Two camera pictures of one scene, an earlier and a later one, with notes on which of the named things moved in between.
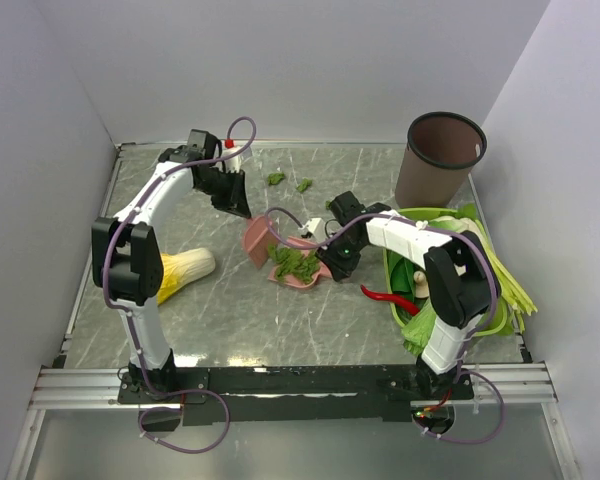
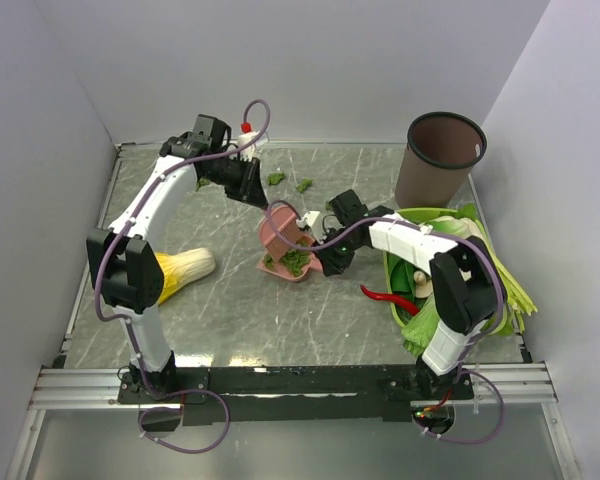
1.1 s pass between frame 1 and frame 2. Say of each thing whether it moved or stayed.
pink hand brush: moved
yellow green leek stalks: stayed
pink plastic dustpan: moved
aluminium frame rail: stayed
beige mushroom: stayed
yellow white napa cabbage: stayed
